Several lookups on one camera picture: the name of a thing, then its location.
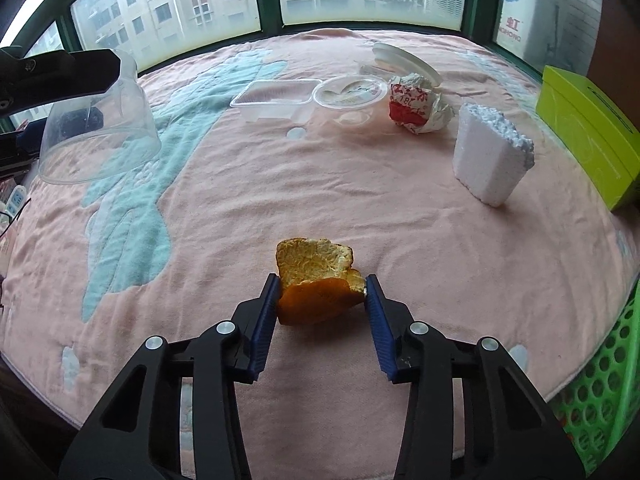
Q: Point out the yellow-green cardboard box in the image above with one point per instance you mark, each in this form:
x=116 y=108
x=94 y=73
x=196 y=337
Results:
x=585 y=125

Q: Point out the brown wooden cabinet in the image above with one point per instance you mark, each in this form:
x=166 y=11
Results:
x=620 y=20

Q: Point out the clear round plastic lid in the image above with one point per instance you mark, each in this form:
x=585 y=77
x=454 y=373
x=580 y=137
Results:
x=350 y=92

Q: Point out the clear rectangular plastic container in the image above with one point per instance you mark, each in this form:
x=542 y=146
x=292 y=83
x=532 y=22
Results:
x=275 y=95

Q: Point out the red white paper wrapper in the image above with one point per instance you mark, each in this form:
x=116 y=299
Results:
x=410 y=105

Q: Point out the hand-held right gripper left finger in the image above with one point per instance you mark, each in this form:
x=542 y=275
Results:
x=265 y=330

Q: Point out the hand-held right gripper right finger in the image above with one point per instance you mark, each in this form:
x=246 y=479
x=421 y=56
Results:
x=380 y=330

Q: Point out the clear plastic cup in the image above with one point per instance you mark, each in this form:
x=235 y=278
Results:
x=110 y=150

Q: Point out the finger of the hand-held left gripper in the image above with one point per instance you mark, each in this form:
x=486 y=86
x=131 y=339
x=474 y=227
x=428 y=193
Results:
x=20 y=152
x=60 y=72

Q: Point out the white outdoor unit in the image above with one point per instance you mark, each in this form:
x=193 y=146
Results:
x=545 y=10

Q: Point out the green perforated plastic basket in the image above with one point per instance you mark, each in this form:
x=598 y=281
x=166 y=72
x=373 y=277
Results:
x=600 y=390

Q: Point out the white styrofoam block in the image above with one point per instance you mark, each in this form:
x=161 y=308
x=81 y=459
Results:
x=485 y=160

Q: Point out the white power strip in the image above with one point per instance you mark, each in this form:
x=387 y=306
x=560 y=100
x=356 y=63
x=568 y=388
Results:
x=12 y=202

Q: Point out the white round plastic lid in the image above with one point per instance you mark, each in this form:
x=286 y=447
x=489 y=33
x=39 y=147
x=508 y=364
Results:
x=400 y=57

